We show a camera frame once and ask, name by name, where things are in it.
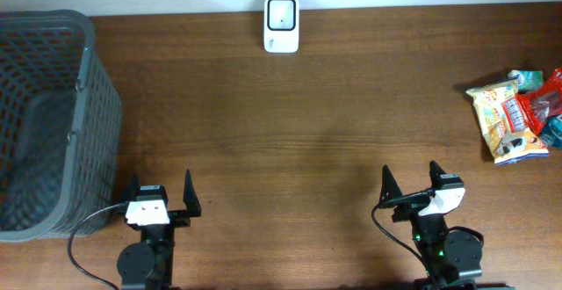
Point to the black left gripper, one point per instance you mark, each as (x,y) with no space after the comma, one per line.
(181,219)

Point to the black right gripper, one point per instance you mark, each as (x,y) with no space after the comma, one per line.
(408,206)

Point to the yellow snack bag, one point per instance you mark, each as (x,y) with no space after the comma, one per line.
(503,124)

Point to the red snack bag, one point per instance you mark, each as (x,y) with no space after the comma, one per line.
(538,106)

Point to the teal mouthwash bottle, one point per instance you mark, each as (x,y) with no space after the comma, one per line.
(551,134)

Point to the green tissue pack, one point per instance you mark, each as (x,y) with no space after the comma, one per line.
(527,80)

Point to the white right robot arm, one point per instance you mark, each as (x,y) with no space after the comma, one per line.
(451,256)

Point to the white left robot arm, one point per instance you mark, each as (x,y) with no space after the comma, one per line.
(148,264)

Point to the white barcode scanner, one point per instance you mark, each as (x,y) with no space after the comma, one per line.
(281,26)

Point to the grey plastic lattice basket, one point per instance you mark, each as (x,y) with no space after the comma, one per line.
(60,122)

